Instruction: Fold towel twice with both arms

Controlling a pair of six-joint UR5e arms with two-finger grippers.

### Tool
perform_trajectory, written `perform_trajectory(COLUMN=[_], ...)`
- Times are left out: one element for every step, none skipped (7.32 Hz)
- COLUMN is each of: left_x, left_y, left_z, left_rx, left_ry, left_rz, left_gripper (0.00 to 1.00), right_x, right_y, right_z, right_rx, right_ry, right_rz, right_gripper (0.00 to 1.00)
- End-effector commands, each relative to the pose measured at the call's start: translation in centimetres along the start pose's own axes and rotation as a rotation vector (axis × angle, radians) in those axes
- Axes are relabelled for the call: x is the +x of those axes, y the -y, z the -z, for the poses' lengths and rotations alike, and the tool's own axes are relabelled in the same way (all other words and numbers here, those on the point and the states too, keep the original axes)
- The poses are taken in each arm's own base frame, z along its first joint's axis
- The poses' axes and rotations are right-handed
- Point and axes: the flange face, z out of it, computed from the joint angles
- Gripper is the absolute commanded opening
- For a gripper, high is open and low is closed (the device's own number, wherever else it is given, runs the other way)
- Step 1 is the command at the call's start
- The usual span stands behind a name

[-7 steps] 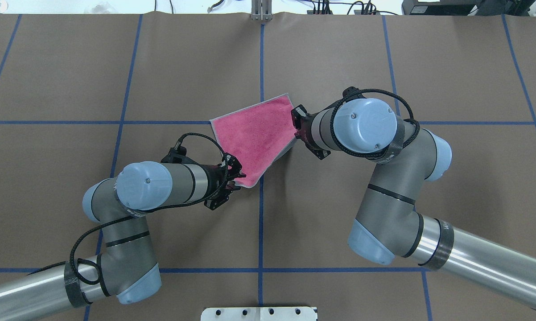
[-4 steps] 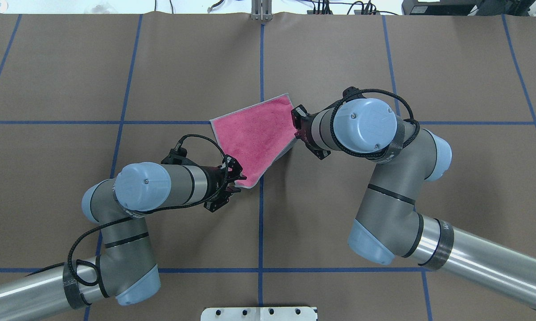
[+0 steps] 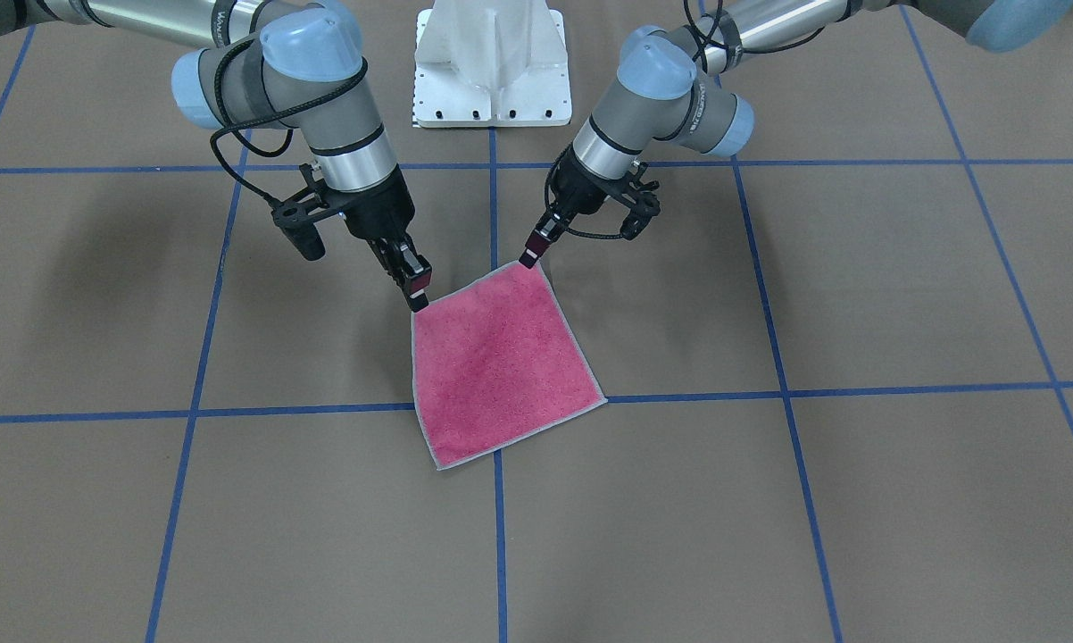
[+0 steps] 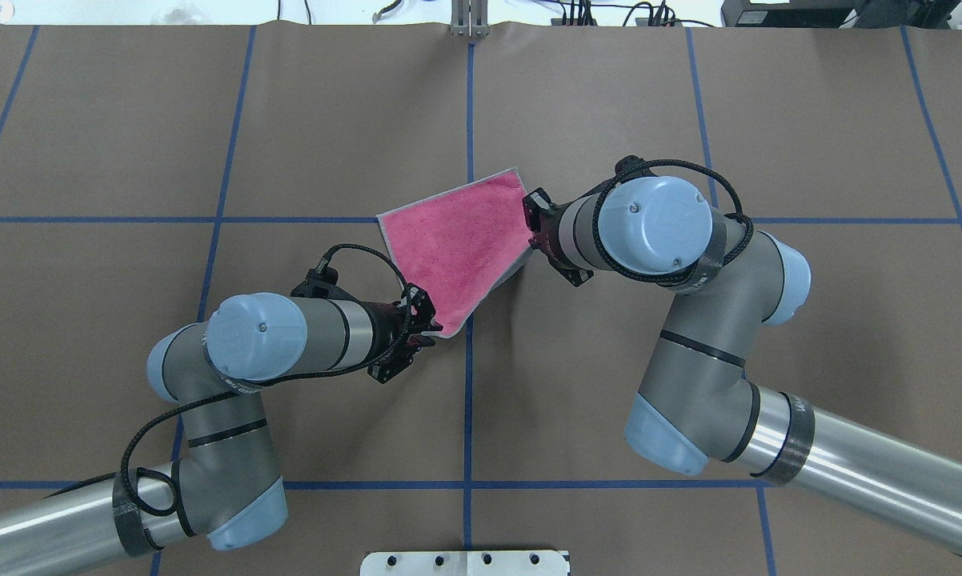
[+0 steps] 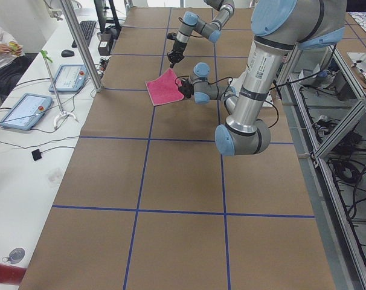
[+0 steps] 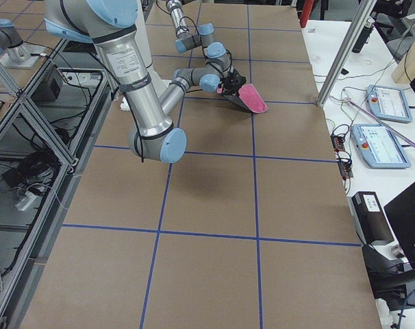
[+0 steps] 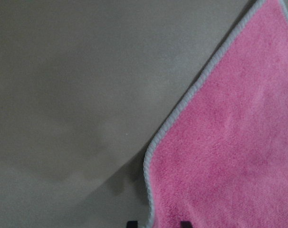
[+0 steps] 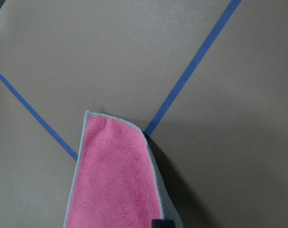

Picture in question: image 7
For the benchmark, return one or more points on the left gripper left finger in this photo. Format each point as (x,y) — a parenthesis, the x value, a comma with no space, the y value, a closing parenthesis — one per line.
(132,224)

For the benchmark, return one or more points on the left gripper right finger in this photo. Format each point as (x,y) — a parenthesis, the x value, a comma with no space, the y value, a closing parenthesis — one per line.
(185,224)

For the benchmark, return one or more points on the pink and grey towel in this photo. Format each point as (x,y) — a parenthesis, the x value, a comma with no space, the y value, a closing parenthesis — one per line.
(220,160)

